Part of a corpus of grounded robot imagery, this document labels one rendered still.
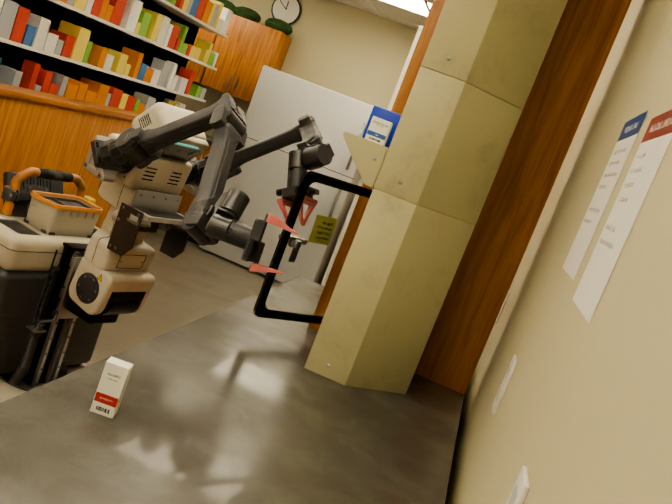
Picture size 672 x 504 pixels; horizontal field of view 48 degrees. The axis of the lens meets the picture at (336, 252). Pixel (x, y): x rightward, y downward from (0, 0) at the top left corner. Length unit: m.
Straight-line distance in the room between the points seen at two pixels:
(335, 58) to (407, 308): 5.88
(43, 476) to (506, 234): 1.42
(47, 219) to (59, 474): 1.76
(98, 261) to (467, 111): 1.37
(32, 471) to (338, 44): 6.76
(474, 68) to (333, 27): 5.91
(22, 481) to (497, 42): 1.33
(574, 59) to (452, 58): 0.48
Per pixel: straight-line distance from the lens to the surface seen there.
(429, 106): 1.79
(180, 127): 2.24
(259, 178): 6.99
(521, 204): 2.14
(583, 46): 2.18
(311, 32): 7.71
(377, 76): 7.51
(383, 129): 1.90
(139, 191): 2.53
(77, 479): 1.14
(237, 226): 1.77
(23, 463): 1.15
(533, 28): 1.90
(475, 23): 1.81
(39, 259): 2.77
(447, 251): 1.88
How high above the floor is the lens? 1.51
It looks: 9 degrees down
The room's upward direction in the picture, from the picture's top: 21 degrees clockwise
